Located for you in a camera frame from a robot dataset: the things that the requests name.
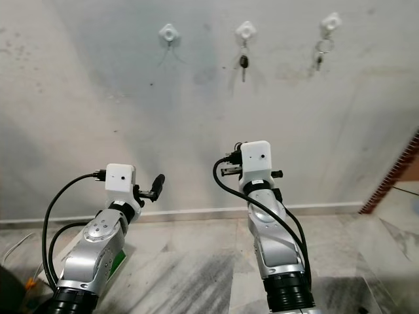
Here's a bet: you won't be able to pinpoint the white baseboard strip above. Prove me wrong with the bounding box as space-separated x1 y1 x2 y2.
0 200 365 226

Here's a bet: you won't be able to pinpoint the green box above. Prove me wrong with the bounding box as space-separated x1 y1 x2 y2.
110 246 130 277

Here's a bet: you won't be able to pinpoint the black car key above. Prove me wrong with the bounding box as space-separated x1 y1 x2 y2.
238 41 250 83

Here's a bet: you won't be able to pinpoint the dark grey stand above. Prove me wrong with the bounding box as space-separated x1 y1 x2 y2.
0 262 35 314

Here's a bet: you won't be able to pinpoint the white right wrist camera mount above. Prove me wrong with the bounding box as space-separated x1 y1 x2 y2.
239 140 273 189

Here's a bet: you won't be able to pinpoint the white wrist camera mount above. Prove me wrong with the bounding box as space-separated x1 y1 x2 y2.
105 164 138 209
239 140 273 189

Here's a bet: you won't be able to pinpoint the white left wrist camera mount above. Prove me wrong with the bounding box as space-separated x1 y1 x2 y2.
105 164 138 209

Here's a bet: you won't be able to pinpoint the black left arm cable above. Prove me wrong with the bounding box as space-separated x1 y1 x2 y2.
52 222 92 287

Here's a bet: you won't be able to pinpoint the white wall hook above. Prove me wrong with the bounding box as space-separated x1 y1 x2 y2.
236 20 257 43
321 12 342 33
159 24 179 46

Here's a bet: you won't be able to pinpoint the silver keys on ring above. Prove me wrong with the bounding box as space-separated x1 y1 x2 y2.
314 31 335 71

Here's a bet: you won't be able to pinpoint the red brick wall trim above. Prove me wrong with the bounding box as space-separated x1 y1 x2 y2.
359 128 419 215

